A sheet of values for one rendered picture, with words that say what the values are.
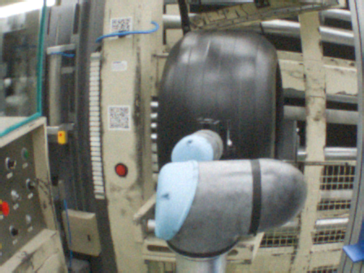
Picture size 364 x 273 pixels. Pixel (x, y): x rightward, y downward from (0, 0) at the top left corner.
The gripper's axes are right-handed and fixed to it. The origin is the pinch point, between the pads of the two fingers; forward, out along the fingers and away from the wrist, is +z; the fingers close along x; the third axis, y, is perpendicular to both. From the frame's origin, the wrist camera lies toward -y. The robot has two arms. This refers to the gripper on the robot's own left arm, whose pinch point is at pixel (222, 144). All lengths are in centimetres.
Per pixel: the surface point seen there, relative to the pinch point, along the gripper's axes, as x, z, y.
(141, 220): 25.4, 14.8, -26.0
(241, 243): -4.9, 17.4, -32.7
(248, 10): -1, 59, 42
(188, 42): 12.1, 14.5, 26.0
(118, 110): 34.7, 22.2, 5.3
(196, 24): 19, 59, 35
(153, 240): 22.3, 16.2, -33.1
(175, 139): 12.1, 1.4, 0.5
